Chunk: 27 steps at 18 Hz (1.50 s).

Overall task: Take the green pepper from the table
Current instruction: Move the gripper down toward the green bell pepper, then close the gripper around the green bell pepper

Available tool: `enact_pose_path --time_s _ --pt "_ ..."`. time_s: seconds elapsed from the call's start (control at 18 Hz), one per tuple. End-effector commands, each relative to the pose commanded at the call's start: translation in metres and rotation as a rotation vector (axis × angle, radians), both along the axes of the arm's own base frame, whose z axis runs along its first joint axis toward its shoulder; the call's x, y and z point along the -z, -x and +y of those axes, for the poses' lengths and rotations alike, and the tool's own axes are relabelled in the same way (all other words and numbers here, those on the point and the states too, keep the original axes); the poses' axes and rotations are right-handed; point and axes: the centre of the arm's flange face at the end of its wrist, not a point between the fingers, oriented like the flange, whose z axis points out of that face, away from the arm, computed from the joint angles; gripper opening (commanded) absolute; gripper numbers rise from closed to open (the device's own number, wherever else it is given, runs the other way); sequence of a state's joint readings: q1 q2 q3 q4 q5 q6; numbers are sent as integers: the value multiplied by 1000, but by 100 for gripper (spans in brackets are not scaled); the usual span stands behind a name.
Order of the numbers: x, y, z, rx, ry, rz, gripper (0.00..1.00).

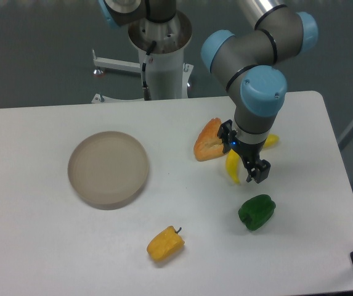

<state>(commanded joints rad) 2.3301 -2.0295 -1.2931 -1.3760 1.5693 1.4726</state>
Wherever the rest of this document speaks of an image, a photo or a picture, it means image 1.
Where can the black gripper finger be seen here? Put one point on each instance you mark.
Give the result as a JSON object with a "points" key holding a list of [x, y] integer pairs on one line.
{"points": [[227, 136], [257, 171]]}

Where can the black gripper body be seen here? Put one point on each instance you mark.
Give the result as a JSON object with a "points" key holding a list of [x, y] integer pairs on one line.
{"points": [[249, 153]]}

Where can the green bell pepper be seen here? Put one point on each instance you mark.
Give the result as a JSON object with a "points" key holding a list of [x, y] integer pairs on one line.
{"points": [[255, 212]]}

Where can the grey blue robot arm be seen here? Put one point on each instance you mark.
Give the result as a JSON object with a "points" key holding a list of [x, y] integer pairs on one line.
{"points": [[244, 66]]}

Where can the yellow bell pepper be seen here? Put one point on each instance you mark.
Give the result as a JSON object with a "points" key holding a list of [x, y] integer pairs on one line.
{"points": [[165, 244]]}

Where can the yellow banana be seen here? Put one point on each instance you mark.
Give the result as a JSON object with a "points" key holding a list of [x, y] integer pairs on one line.
{"points": [[233, 159]]}

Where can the orange bread slice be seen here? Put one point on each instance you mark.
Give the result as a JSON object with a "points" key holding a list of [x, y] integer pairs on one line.
{"points": [[208, 146]]}

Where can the beige round plate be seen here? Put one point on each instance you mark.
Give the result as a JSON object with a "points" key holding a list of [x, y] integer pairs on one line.
{"points": [[108, 170]]}

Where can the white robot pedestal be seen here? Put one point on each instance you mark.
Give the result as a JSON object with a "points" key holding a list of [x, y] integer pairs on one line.
{"points": [[161, 66]]}

